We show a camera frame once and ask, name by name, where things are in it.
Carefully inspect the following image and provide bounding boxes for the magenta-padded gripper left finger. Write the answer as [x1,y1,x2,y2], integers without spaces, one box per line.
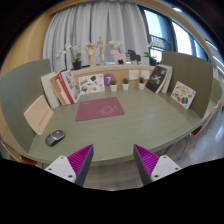
[44,143,95,187]

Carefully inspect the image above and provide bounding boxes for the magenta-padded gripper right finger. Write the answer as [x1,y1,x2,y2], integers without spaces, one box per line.
[133,143,183,187]

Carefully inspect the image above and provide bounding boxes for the grey computer mouse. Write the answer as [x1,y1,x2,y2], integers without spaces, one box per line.
[44,129,66,147]

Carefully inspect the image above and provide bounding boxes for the dusty pink mouse pad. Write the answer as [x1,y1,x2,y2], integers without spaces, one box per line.
[75,96,126,122]

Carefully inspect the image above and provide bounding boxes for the wooden chair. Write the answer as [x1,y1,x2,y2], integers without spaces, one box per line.
[0,139,38,167]
[179,103,223,161]

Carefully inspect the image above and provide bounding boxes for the beige paperback book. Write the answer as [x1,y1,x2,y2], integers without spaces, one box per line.
[23,94,55,136]

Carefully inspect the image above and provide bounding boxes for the colourful sticker card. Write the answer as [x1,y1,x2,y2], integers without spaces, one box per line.
[170,80,197,110]

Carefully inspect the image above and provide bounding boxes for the red book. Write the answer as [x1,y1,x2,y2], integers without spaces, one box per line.
[55,72,76,106]

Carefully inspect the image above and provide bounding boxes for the tan kraft book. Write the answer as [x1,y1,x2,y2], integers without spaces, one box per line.
[49,75,69,107]

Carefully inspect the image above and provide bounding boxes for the white photo-cover book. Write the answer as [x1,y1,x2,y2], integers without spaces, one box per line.
[61,69,82,104]

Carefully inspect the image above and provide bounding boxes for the small plant in white pot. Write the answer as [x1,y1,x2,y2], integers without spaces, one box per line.
[138,76,147,90]
[109,79,119,93]
[121,77,130,91]

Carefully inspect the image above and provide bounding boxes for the thick white book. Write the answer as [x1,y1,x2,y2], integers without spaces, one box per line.
[40,72,56,110]

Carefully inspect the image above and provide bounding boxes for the white sticker sheet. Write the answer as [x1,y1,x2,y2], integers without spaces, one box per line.
[77,73,106,95]

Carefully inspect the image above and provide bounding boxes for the black-cover book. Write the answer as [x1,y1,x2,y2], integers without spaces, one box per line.
[145,65,169,94]

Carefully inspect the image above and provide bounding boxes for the white large book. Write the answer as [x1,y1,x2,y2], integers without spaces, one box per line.
[159,63,175,94]

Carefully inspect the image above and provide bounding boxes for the green desk partition panel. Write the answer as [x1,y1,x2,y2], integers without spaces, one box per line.
[161,50,214,119]
[0,58,53,154]

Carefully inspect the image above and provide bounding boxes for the purple round number sign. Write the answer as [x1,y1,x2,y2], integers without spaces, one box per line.
[103,73,117,88]

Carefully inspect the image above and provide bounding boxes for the light wooden desk shelf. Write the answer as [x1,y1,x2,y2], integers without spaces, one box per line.
[71,63,158,91]

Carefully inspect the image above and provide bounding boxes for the white orchid in black pot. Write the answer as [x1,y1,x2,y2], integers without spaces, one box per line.
[143,40,166,67]
[54,42,83,71]

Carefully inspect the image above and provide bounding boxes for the black wooden horse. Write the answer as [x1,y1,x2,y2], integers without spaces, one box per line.
[125,49,142,65]

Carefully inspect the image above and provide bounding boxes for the pink wooden horse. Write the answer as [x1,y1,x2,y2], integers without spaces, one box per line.
[110,49,127,65]

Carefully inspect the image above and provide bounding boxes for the wooden hand model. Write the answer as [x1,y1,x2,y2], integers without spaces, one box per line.
[84,41,98,67]

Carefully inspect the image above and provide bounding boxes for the wooden mannequin figure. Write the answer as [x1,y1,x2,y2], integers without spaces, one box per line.
[95,35,110,66]

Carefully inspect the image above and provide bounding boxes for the white orchid plant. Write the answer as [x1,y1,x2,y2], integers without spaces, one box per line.
[108,40,122,53]

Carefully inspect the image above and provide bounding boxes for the light grey curtain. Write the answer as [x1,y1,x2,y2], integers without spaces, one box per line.
[42,1,151,73]

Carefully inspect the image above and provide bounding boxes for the dark-framed window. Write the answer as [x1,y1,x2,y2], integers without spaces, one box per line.
[138,4,224,78]

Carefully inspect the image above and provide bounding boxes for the white wall socket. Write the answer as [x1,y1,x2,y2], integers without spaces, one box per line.
[140,69,151,80]
[128,69,140,81]

